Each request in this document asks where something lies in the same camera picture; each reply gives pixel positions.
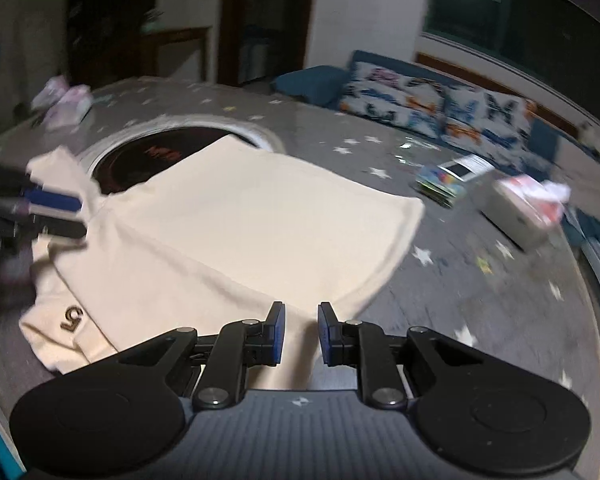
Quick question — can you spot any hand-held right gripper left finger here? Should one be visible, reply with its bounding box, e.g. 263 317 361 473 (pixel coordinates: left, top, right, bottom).
115 301 287 411

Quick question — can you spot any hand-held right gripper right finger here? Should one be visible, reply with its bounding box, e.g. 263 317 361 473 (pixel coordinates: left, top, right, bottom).
317 301 486 411

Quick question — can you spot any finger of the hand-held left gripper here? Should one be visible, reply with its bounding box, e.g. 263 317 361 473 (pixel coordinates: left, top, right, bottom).
0 162 84 215
0 212 88 256

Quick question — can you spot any cream garment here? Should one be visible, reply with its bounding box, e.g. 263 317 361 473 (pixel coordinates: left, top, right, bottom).
19 135 426 392

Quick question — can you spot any pink tissue pack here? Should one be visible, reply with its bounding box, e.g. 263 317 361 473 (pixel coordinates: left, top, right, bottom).
31 76 69 109
50 85 94 126

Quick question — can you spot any black round induction cooktop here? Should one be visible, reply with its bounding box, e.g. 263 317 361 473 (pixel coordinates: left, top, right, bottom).
82 115 279 197

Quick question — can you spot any grey star tablecloth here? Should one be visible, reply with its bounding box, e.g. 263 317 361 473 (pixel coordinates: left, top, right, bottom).
0 77 600 480

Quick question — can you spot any clear box of colourful items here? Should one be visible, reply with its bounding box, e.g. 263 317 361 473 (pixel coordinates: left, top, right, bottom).
414 164 469 209

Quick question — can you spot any wooden shelf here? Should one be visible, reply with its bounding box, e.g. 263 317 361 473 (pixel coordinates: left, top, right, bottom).
67 0 159 86

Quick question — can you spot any wooden side table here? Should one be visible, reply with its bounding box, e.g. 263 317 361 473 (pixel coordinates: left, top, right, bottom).
140 26 214 82

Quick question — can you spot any white tissue box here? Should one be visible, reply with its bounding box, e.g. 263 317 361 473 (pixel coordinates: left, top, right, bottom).
480 174 572 252

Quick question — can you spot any butterfly print pillow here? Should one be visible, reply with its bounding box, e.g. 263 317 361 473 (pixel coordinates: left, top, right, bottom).
339 62 451 138
440 85 538 161

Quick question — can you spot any blue sofa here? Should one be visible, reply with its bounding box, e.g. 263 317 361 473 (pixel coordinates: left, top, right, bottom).
272 50 600 311

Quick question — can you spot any grey cushion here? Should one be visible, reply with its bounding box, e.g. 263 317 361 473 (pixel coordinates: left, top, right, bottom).
555 142 600 200

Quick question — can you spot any dark window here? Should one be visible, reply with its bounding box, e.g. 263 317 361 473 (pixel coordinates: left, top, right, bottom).
417 0 600 126

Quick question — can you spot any wooden door frame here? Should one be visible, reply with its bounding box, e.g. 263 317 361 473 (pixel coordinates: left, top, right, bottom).
217 0 322 87

